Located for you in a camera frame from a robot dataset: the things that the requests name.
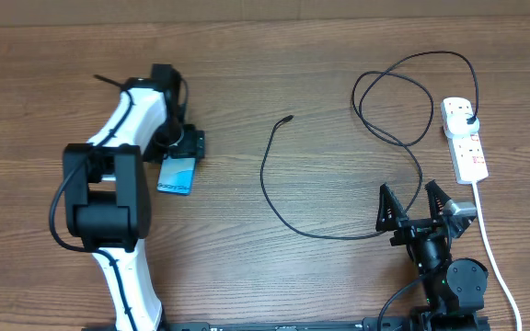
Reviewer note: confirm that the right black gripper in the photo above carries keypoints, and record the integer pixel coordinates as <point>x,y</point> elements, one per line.
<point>409,228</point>

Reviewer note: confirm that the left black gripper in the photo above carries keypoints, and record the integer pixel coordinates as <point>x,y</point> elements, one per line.
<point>192,144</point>

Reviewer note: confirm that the blue Galaxy smartphone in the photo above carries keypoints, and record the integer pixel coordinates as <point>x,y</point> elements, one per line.
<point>176,176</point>

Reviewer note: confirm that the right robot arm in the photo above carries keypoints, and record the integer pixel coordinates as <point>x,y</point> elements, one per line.
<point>454,288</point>

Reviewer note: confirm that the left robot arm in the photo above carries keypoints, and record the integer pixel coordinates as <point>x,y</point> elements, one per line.
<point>103,205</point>

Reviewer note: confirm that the white charger plug adapter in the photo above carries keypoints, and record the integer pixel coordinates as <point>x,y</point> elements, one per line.
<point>458,126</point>

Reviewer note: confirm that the white power strip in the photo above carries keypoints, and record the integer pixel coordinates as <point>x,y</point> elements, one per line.
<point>467,155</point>

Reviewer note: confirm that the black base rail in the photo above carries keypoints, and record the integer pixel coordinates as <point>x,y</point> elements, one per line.
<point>288,326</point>

